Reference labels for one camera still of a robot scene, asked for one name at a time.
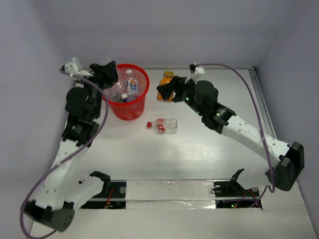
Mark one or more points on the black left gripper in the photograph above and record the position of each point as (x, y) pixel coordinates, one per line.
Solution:
(100, 73)

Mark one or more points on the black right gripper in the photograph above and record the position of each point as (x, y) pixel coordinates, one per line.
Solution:
(179, 85)

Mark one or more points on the orange juice bottle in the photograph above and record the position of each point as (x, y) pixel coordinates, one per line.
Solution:
(167, 77)

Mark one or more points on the large clear plastic bottle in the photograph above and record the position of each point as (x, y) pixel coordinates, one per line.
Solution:
(117, 93)

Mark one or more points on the white orange label bottle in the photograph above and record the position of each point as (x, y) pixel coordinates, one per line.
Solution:
(131, 84)

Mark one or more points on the red label cola bottle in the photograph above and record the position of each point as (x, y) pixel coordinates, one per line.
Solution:
(163, 125)

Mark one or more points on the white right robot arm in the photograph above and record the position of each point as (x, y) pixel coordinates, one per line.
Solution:
(287, 159)

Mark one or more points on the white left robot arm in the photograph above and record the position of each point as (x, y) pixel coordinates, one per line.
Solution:
(60, 193)

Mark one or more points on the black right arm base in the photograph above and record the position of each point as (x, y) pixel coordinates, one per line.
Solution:
(229, 194)

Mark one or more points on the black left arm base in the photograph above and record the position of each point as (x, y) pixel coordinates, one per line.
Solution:
(115, 199)

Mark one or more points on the red mesh plastic bin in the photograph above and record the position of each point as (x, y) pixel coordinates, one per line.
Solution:
(134, 106)

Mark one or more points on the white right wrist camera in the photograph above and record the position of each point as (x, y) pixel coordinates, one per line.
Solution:
(196, 72)

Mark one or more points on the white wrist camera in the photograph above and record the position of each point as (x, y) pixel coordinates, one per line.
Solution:
(196, 72)
(74, 68)

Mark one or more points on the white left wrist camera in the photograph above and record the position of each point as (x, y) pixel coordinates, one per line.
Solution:
(74, 68)

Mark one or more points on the aluminium rail on right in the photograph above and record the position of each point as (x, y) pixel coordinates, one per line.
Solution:
(261, 105)

